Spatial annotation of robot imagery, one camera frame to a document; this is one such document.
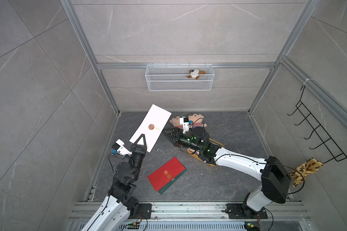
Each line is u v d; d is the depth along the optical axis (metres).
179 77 1.01
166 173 0.86
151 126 0.68
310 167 0.66
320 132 0.67
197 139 0.57
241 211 0.73
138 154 0.60
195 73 0.87
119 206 0.51
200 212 0.74
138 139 0.65
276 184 0.43
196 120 1.07
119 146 0.60
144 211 0.74
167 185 0.82
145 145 0.64
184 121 0.69
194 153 0.66
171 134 0.64
